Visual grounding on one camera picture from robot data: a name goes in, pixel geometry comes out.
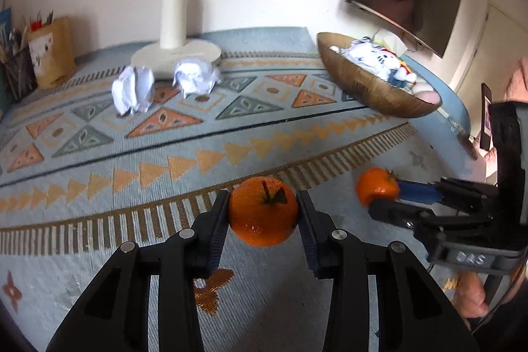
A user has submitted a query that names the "orange tangerine with stem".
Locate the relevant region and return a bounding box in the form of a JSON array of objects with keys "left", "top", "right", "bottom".
[{"left": 228, "top": 176, "right": 298, "bottom": 247}]

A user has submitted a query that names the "paper ball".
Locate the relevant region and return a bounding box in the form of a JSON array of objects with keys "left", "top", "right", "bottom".
[
  {"left": 111, "top": 65, "right": 155, "bottom": 116},
  {"left": 173, "top": 57, "right": 222, "bottom": 98}
]

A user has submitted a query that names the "white cat plush toy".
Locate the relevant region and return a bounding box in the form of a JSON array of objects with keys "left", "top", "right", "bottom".
[{"left": 330, "top": 38, "right": 435, "bottom": 96}]

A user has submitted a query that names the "person's right hand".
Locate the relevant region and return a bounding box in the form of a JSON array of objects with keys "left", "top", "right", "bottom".
[{"left": 453, "top": 272, "right": 489, "bottom": 319}]

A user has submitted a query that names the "golden oval bowl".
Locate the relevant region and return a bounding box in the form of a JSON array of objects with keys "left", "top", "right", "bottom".
[{"left": 317, "top": 32, "right": 442, "bottom": 119}]

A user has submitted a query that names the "patterned blue woven mat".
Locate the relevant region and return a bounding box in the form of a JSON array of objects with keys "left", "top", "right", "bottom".
[{"left": 1, "top": 28, "right": 484, "bottom": 351}]

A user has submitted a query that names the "black mesh pen holder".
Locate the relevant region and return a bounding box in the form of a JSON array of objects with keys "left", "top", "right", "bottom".
[{"left": 1, "top": 47, "right": 38, "bottom": 102}]

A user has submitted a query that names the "white desk lamp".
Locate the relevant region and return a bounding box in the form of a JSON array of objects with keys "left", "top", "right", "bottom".
[{"left": 131, "top": 0, "right": 221, "bottom": 80}]

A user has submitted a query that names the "bamboo pen holder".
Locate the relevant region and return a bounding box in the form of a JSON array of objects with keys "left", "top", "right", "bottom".
[{"left": 28, "top": 17, "right": 76, "bottom": 89}]

